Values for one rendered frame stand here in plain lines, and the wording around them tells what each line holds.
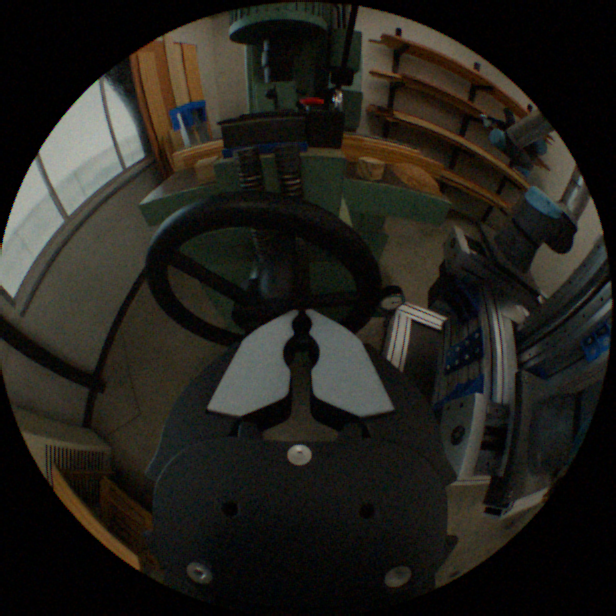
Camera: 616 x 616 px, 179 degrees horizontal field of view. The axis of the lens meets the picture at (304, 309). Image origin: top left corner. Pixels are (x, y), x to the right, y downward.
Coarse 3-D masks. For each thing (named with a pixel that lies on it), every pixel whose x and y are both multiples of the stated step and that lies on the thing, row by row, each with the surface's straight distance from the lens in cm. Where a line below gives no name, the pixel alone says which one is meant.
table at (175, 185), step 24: (192, 168) 54; (384, 168) 45; (168, 192) 42; (192, 192) 38; (216, 192) 36; (360, 192) 34; (384, 192) 35; (408, 192) 37; (144, 216) 46; (168, 216) 43; (408, 216) 39; (432, 216) 41; (240, 240) 28
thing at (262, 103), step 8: (256, 88) 43; (264, 88) 43; (272, 88) 42; (280, 88) 42; (288, 88) 42; (296, 88) 44; (256, 96) 43; (264, 96) 42; (280, 96) 42; (288, 96) 42; (296, 96) 46; (264, 104) 42; (272, 104) 42; (280, 104) 42; (288, 104) 42; (296, 104) 43
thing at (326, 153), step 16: (224, 160) 23; (272, 160) 22; (304, 160) 22; (320, 160) 22; (336, 160) 22; (224, 176) 23; (272, 176) 22; (304, 176) 22; (320, 176) 22; (336, 176) 22; (304, 192) 23; (320, 192) 23; (336, 192) 23; (336, 208) 24
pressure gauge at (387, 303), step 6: (384, 288) 46; (390, 288) 46; (396, 288) 46; (384, 294) 45; (390, 294) 45; (396, 294) 45; (402, 294) 46; (384, 300) 46; (390, 300) 46; (396, 300) 47; (384, 306) 48; (390, 306) 49; (396, 306) 49
